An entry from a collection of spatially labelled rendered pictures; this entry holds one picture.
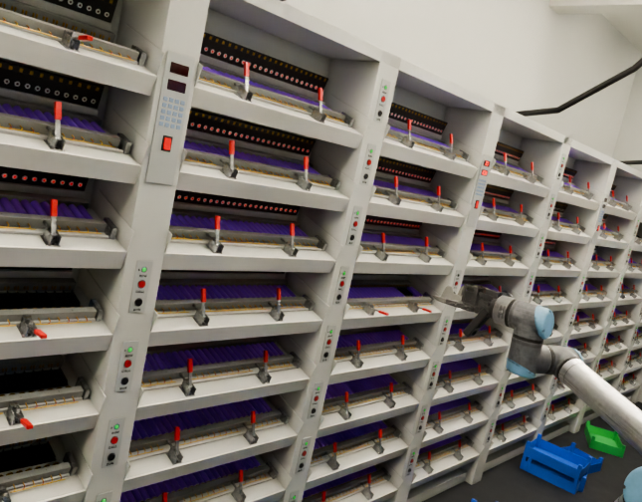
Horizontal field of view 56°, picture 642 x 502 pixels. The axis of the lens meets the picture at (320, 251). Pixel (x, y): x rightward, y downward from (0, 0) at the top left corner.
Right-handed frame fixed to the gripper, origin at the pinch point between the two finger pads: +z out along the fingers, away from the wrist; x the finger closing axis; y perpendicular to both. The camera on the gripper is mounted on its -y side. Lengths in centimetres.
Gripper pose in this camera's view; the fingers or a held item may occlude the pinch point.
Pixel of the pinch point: (442, 298)
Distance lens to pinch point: 209.7
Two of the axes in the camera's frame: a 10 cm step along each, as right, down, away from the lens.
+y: 1.9, -9.8, -1.1
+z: -7.2, -2.1, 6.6
